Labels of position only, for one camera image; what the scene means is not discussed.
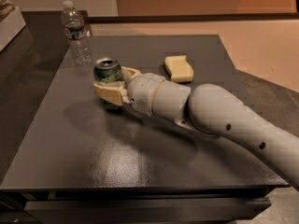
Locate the yellow sponge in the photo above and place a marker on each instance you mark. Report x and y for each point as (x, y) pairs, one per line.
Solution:
(178, 69)

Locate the dark side table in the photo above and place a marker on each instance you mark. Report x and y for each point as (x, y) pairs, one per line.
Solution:
(28, 64)

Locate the white box at left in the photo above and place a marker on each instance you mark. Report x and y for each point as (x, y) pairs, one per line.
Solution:
(12, 22)

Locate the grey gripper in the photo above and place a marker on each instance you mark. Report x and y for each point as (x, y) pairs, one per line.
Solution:
(142, 90)

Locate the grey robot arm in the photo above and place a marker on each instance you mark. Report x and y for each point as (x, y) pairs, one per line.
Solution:
(209, 110)

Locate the clear plastic water bottle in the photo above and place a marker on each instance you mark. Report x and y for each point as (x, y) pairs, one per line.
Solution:
(76, 33)

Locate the green soda can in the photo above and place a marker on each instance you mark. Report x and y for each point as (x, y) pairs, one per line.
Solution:
(107, 70)

